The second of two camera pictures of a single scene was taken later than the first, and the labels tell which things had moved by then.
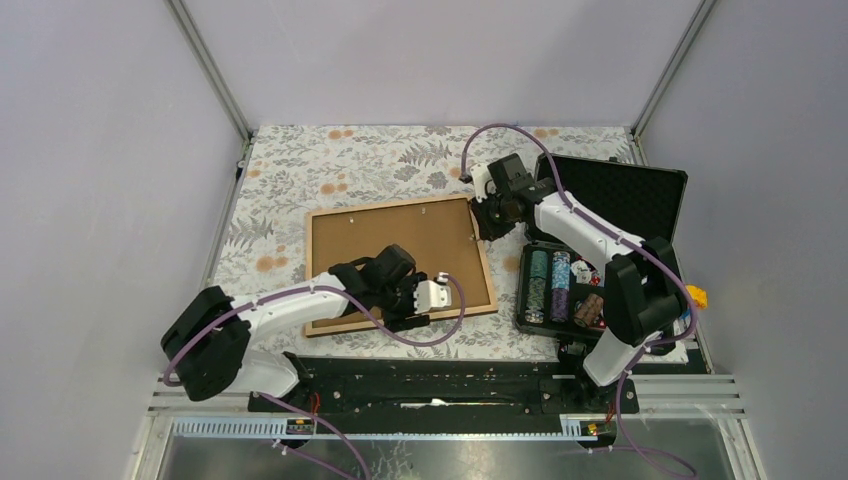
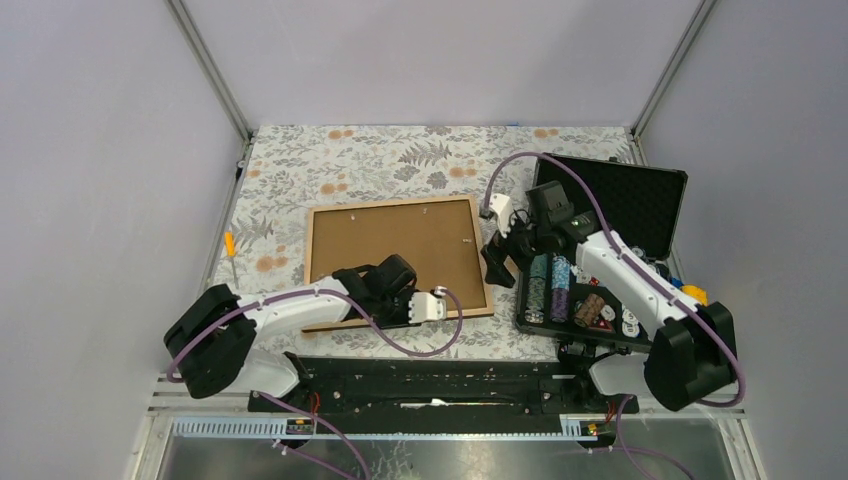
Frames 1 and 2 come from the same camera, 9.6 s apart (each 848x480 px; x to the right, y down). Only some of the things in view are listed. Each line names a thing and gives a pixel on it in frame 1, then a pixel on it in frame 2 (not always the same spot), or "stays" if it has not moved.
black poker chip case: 560,288 stays
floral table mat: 285,172 stays
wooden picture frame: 436,232 stays
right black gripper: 487,230 to 495,254
